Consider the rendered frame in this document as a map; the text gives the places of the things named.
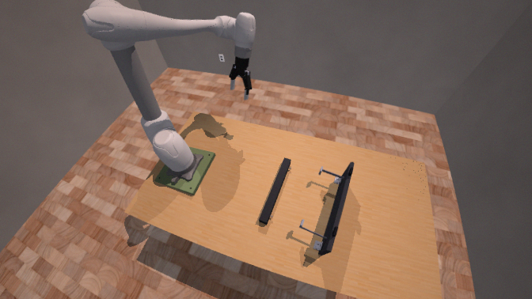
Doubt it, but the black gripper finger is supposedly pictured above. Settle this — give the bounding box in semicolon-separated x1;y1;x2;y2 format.
229;64;239;90
239;70;252;100

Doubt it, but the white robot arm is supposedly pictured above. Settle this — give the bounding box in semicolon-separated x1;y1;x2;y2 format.
82;0;256;184

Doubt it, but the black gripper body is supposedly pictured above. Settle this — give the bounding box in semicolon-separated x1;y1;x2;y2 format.
235;56;249;76

